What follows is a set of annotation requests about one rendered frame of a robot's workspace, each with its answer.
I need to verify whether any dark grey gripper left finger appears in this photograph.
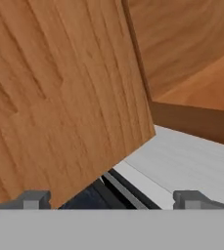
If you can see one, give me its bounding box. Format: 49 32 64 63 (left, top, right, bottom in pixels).
0 189 52 210

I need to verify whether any wooden cabinet body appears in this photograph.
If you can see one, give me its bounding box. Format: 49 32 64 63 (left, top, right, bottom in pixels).
121 0 224 148

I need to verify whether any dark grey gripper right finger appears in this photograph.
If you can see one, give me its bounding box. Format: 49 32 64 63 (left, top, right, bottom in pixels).
172 190 224 210

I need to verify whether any wooden cabinet door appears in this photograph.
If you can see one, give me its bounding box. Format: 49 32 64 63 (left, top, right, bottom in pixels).
0 0 157 209

